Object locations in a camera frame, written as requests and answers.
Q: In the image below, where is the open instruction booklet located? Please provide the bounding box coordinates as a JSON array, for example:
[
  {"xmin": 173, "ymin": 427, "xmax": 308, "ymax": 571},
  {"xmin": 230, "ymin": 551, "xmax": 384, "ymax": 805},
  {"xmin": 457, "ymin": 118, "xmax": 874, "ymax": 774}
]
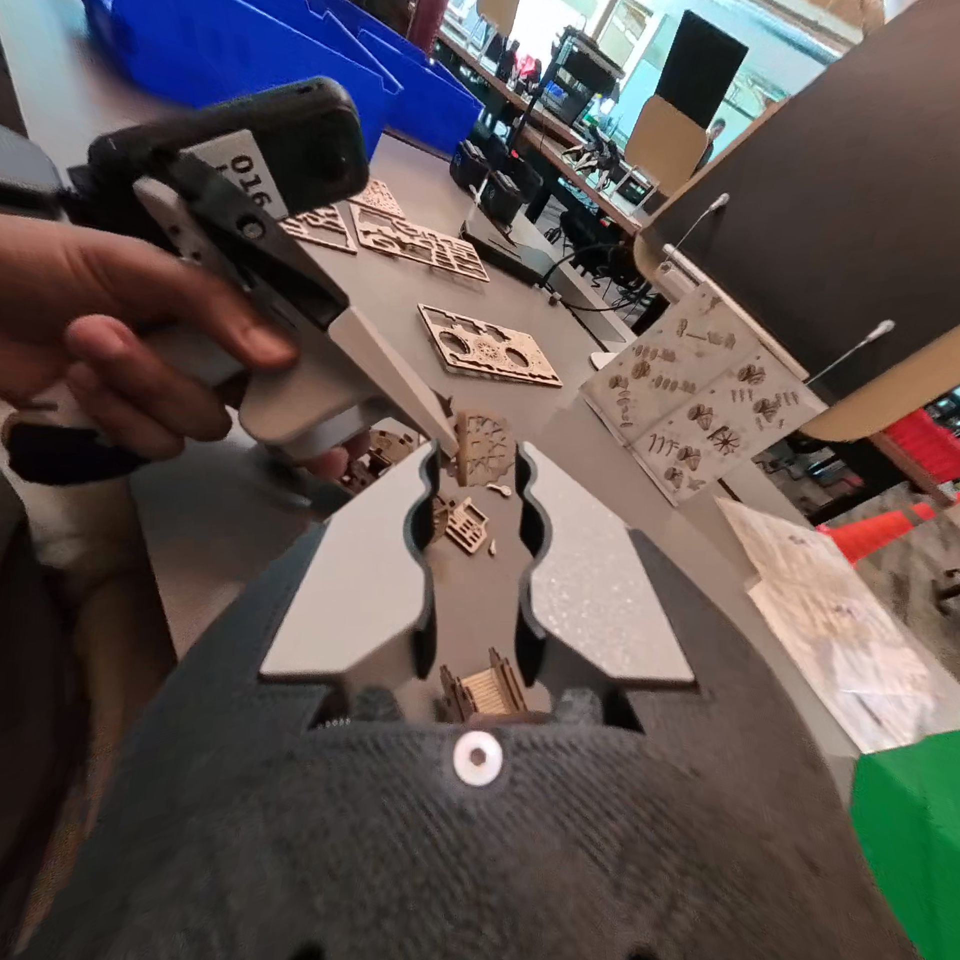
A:
[{"xmin": 579, "ymin": 287, "xmax": 828, "ymax": 509}]

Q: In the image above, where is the green plastic bin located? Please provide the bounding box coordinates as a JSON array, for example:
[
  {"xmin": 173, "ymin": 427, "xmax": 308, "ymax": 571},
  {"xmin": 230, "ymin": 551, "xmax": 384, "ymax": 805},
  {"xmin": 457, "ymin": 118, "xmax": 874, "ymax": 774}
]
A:
[{"xmin": 851, "ymin": 731, "xmax": 960, "ymax": 960}]

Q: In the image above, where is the red plastic crate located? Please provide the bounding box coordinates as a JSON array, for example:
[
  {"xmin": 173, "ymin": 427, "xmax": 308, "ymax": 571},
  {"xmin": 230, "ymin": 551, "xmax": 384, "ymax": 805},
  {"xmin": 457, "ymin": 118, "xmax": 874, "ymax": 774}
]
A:
[{"xmin": 885, "ymin": 408, "xmax": 960, "ymax": 489}]

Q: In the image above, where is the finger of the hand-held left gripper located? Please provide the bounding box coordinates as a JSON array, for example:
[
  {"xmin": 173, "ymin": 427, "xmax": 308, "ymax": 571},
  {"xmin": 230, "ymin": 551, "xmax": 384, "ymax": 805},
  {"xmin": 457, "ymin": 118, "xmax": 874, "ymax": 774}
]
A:
[
  {"xmin": 322, "ymin": 303, "xmax": 460, "ymax": 457},
  {"xmin": 238, "ymin": 366, "xmax": 384, "ymax": 470}
]

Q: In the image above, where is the black cardboard partition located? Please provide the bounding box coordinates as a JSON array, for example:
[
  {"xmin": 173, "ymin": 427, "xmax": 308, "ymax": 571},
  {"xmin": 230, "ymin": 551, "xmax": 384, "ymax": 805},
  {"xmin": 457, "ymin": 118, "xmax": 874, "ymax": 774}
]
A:
[{"xmin": 632, "ymin": 0, "xmax": 960, "ymax": 444}]

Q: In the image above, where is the brown cardboard panel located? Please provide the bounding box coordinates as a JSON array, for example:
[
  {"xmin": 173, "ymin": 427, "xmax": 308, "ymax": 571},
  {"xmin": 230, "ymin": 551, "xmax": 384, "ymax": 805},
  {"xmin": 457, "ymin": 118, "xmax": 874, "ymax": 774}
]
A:
[{"xmin": 626, "ymin": 93, "xmax": 714, "ymax": 198}]

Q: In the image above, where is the blue plastic bin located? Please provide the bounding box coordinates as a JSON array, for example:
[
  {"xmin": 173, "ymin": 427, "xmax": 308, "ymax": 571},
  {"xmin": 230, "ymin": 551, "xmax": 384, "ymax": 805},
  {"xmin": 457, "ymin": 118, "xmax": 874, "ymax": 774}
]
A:
[{"xmin": 81, "ymin": 0, "xmax": 485, "ymax": 160}]

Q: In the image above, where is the black utility cart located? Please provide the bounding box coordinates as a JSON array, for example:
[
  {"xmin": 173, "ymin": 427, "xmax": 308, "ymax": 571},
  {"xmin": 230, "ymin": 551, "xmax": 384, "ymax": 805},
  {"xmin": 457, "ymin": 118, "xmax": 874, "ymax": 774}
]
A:
[{"xmin": 540, "ymin": 26, "xmax": 624, "ymax": 129}]

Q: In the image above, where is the grey desk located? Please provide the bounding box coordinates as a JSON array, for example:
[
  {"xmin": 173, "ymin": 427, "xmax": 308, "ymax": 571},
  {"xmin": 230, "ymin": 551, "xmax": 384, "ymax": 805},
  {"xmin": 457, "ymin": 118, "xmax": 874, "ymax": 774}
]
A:
[{"xmin": 0, "ymin": 0, "xmax": 860, "ymax": 759}]

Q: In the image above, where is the flat black device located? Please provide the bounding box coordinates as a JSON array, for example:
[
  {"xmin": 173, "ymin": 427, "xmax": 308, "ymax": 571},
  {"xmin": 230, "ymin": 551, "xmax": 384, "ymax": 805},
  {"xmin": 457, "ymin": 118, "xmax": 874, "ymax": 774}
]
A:
[{"xmin": 459, "ymin": 221, "xmax": 571, "ymax": 286}]

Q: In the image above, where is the wooden frame part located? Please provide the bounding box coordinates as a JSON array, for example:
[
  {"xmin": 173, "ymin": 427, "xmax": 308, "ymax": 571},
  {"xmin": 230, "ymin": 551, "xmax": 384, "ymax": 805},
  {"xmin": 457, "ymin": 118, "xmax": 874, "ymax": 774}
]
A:
[{"xmin": 444, "ymin": 497, "xmax": 490, "ymax": 556}]

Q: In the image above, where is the wooden parts sheet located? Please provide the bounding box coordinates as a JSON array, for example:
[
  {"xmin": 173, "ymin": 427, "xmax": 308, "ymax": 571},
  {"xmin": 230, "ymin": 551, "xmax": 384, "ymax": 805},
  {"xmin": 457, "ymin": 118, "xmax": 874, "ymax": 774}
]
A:
[
  {"xmin": 417, "ymin": 303, "xmax": 564, "ymax": 390},
  {"xmin": 351, "ymin": 204, "xmax": 491, "ymax": 284},
  {"xmin": 279, "ymin": 202, "xmax": 358, "ymax": 256},
  {"xmin": 348, "ymin": 178, "xmax": 408, "ymax": 220}
]

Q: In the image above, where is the ribbed wooden part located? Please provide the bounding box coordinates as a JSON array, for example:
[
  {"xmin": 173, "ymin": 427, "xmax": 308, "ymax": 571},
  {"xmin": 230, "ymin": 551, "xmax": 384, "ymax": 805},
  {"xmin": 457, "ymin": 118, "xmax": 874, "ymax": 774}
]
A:
[{"xmin": 438, "ymin": 646, "xmax": 530, "ymax": 721}]

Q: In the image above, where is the shiny clear plastic wrapper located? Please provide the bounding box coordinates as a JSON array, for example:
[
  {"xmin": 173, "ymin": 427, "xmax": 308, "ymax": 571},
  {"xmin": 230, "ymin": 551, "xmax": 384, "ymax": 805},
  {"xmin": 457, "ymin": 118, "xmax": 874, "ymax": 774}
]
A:
[{"xmin": 716, "ymin": 497, "xmax": 942, "ymax": 755}]

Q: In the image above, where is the black equipment case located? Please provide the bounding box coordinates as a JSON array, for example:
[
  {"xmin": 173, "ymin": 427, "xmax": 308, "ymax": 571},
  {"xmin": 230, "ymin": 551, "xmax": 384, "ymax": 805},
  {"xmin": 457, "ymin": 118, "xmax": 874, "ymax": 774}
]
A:
[{"xmin": 450, "ymin": 138, "xmax": 545, "ymax": 226}]

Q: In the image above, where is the person's left hand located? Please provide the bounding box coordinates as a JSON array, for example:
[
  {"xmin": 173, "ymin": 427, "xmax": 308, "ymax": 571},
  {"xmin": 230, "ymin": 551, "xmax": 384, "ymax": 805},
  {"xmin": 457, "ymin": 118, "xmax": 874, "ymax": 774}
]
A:
[{"xmin": 0, "ymin": 213, "xmax": 354, "ymax": 485}]

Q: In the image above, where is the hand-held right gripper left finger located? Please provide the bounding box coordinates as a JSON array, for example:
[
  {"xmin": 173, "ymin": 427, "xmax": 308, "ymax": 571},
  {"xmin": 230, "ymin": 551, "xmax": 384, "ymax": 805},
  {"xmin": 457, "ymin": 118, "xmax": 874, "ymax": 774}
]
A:
[{"xmin": 257, "ymin": 441, "xmax": 441, "ymax": 723}]

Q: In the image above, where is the spoked wooden gear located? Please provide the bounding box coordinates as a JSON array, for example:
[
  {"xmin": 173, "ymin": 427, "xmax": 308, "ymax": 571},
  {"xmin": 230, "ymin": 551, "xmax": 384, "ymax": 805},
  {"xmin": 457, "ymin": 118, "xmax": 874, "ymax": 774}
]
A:
[{"xmin": 456, "ymin": 408, "xmax": 519, "ymax": 489}]

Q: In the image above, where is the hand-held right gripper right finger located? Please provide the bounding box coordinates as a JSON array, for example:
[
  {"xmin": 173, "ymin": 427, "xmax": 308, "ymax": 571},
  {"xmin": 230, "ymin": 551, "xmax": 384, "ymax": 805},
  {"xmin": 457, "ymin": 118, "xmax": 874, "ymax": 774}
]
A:
[{"xmin": 514, "ymin": 441, "xmax": 696, "ymax": 712}]

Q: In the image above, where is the wooden motorcycle model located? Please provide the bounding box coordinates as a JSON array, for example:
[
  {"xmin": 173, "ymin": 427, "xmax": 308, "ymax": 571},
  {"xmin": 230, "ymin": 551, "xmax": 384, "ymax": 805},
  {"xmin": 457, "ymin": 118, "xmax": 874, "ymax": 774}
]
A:
[{"xmin": 339, "ymin": 426, "xmax": 423, "ymax": 496}]

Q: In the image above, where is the orange traffic cone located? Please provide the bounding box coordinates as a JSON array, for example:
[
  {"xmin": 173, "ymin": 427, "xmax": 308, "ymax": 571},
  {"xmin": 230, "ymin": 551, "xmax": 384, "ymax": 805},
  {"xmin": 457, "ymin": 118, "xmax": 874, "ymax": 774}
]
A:
[{"xmin": 817, "ymin": 501, "xmax": 939, "ymax": 565}]

